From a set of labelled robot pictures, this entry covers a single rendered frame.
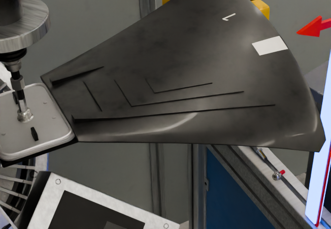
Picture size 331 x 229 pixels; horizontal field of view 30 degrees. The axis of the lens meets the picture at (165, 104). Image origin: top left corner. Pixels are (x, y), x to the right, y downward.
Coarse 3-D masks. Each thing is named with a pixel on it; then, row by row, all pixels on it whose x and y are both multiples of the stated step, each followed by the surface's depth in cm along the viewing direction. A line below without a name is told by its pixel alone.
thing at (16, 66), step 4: (20, 60) 49; (4, 64) 49; (8, 64) 49; (12, 64) 49; (16, 64) 49; (20, 64) 49; (8, 68) 49; (12, 68) 49; (16, 68) 49; (20, 68) 50
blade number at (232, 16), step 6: (222, 12) 62; (228, 12) 62; (234, 12) 62; (216, 18) 62; (222, 18) 62; (228, 18) 62; (234, 18) 62; (240, 18) 62; (222, 24) 61; (228, 24) 61
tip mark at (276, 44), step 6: (276, 36) 61; (258, 42) 60; (264, 42) 60; (270, 42) 60; (276, 42) 60; (282, 42) 60; (258, 48) 60; (264, 48) 60; (270, 48) 60; (276, 48) 60; (282, 48) 60
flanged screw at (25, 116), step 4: (28, 108) 53; (20, 112) 52; (24, 112) 52; (28, 112) 52; (20, 116) 52; (24, 116) 52; (28, 116) 53; (32, 116) 53; (20, 120) 53; (24, 120) 53; (28, 120) 53
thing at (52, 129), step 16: (0, 96) 56; (32, 96) 56; (48, 96) 55; (0, 112) 54; (16, 112) 54; (32, 112) 54; (48, 112) 54; (0, 128) 52; (16, 128) 52; (48, 128) 52; (64, 128) 52; (0, 144) 51; (16, 144) 50; (32, 144) 50; (48, 144) 50
